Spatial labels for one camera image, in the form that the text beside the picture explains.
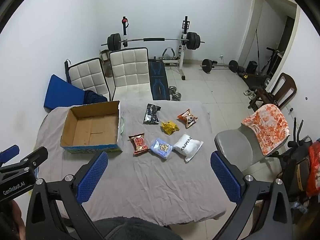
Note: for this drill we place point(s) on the chrome dumbbell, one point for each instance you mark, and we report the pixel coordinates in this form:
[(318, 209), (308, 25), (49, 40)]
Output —
[(176, 96), (173, 90)]

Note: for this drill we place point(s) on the black exercise machine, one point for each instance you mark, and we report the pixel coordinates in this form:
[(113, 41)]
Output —
[(271, 55)]

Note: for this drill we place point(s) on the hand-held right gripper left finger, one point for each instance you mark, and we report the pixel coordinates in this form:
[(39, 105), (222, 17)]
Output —
[(92, 177)]

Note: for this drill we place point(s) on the black weight bench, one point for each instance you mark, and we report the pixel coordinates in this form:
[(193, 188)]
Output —
[(157, 80)]

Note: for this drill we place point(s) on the white soft packet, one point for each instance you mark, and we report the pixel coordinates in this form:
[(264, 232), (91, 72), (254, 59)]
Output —
[(186, 147)]

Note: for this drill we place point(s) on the light blue tissue packet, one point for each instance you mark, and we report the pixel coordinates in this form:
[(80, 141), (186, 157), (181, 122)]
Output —
[(161, 148)]

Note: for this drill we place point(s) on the blue foam mat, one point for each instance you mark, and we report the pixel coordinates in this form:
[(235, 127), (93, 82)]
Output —
[(62, 92)]

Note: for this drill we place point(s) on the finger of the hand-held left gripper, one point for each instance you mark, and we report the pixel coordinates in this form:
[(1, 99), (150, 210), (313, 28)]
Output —
[(10, 153), (33, 156)]

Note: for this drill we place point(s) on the person's dark fleece clothing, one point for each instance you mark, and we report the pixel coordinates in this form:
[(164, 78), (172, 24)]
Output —
[(137, 230)]

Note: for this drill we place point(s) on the black speaker box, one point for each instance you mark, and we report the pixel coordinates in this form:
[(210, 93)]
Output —
[(251, 67)]

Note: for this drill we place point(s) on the long barbell with plates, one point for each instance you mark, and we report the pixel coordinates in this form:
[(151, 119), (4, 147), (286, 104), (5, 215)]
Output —
[(152, 39)]

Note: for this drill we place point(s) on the orange floral towel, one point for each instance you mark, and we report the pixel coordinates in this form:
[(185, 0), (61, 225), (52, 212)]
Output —
[(270, 127)]

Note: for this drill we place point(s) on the red snack packet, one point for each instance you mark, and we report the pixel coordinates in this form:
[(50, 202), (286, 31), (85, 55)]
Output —
[(138, 143)]

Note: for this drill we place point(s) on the dark wooden chair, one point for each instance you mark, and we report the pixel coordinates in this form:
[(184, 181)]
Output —
[(285, 85)]

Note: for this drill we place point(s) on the white quilted chair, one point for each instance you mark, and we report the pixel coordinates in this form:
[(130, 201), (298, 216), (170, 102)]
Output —
[(127, 67), (87, 75)]

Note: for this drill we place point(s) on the grey office chair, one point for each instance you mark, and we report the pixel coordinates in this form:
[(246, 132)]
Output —
[(232, 140)]

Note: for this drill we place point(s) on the black packet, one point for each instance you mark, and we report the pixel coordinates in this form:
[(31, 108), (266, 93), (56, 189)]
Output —
[(151, 115)]

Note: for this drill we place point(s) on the orange panda snack packet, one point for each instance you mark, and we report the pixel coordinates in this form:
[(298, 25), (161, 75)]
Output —
[(187, 118)]

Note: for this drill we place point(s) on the grey table sheet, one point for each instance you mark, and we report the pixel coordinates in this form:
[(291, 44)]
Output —
[(150, 185)]

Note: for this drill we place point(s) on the short barbell with plates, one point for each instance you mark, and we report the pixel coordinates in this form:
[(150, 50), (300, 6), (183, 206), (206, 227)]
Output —
[(207, 65)]

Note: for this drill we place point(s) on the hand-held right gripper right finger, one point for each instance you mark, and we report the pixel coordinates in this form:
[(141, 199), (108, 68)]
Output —
[(226, 177)]

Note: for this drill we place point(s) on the cardboard box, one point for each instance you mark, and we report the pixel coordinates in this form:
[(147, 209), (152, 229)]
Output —
[(90, 127)]

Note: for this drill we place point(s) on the door frame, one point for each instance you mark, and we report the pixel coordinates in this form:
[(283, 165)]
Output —
[(252, 17)]

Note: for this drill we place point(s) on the pair of white shoes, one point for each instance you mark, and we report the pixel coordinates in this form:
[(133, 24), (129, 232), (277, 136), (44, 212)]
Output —
[(249, 93)]

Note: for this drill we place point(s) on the yellow packet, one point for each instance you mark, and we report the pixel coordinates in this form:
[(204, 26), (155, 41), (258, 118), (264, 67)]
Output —
[(169, 127)]

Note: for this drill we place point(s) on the red plastic bag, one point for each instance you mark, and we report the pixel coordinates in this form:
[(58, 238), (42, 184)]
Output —
[(314, 167)]

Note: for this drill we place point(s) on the dark blue cloth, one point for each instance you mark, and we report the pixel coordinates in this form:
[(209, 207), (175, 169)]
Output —
[(93, 97)]

